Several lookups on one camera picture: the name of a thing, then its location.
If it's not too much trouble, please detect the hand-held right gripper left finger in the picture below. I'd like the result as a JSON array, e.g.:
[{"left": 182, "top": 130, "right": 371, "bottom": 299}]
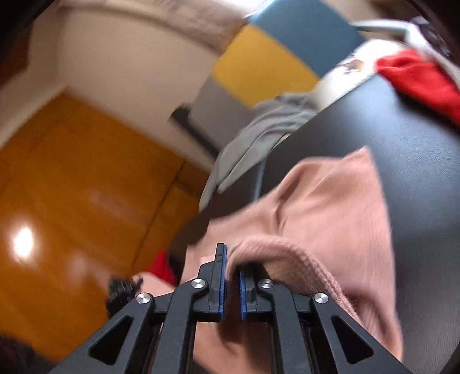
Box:
[{"left": 47, "top": 243, "right": 228, "bottom": 374}]

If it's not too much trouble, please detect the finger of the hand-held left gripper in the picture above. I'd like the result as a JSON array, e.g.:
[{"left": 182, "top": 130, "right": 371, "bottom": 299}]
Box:
[{"left": 106, "top": 275, "right": 142, "bottom": 320}]

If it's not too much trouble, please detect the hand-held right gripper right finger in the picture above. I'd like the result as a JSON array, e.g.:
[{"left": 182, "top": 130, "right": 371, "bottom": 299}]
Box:
[{"left": 239, "top": 264, "right": 414, "bottom": 374}]

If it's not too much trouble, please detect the pink knit sweater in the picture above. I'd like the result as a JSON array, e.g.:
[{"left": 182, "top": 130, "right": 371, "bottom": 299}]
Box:
[{"left": 131, "top": 146, "right": 405, "bottom": 374}]

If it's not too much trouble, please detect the small red cloth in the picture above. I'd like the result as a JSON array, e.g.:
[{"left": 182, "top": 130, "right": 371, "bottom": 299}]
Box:
[{"left": 150, "top": 251, "right": 177, "bottom": 285}]

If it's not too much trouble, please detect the orange wooden wardrobe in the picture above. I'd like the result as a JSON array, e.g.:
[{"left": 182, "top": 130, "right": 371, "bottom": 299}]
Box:
[{"left": 0, "top": 91, "right": 212, "bottom": 360}]

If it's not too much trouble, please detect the grey hoodie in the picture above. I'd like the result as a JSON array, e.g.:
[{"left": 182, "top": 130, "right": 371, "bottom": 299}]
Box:
[{"left": 199, "top": 91, "right": 319, "bottom": 211}]

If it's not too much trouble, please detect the grey yellow blue chair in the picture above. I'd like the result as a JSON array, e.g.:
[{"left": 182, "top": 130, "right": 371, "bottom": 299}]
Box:
[{"left": 170, "top": 0, "right": 414, "bottom": 155}]

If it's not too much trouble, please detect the white printed cushion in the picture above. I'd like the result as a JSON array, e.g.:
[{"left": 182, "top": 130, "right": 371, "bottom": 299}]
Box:
[{"left": 313, "top": 38, "right": 407, "bottom": 108}]

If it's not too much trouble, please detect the red knit sweater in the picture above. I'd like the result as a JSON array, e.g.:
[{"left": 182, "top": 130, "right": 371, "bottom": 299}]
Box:
[{"left": 375, "top": 48, "right": 460, "bottom": 125}]

